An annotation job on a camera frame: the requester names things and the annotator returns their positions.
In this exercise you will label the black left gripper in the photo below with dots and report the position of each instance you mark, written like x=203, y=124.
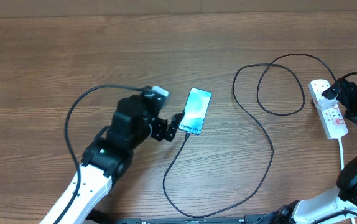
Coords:
x=160, y=130

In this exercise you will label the blue Samsung Galaxy smartphone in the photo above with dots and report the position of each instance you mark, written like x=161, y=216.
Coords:
x=195, y=111

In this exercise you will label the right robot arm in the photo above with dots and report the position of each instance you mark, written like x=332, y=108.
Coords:
x=332, y=206

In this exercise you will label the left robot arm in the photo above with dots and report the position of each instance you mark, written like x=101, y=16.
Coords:
x=110, y=154

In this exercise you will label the white charger plug adapter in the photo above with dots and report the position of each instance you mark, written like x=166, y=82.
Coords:
x=321, y=102

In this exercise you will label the white power strip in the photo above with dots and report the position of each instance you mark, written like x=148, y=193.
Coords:
x=331, y=118

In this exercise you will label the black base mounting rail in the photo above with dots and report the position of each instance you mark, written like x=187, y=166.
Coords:
x=247, y=219

